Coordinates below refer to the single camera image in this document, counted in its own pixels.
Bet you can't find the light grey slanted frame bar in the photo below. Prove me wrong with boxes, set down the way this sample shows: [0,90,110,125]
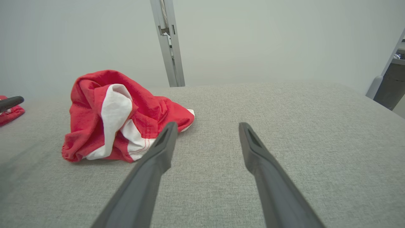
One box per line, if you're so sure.
[365,28,405,99]

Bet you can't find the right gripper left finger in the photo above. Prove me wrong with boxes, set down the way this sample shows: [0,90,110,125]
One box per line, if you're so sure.
[91,122,178,228]

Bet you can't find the red shorts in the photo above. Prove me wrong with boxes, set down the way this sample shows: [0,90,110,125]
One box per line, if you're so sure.
[0,95,26,126]

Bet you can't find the dark grey trash bin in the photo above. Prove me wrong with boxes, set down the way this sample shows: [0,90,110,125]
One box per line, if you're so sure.
[373,52,405,111]

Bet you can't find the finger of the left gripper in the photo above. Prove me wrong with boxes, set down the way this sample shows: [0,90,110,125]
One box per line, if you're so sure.
[0,96,24,113]

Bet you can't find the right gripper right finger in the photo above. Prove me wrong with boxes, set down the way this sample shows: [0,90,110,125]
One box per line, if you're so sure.
[239,122,326,228]

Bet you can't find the red white t-shirt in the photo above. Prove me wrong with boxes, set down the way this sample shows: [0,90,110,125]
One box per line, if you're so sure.
[62,70,195,163]

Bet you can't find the grey metal post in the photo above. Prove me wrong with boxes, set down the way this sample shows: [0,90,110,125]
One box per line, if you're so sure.
[150,0,186,88]

